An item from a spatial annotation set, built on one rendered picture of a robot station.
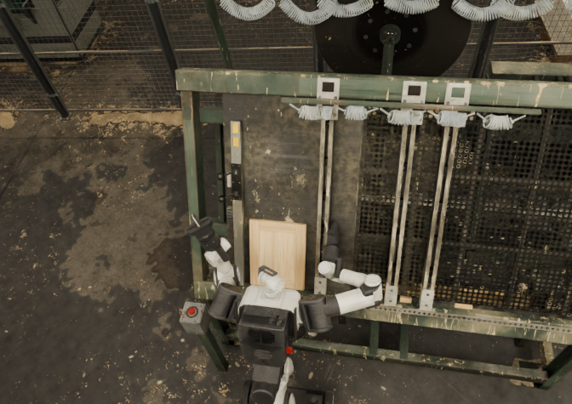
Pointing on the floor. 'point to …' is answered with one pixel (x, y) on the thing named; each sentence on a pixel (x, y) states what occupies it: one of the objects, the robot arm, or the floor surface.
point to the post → (214, 351)
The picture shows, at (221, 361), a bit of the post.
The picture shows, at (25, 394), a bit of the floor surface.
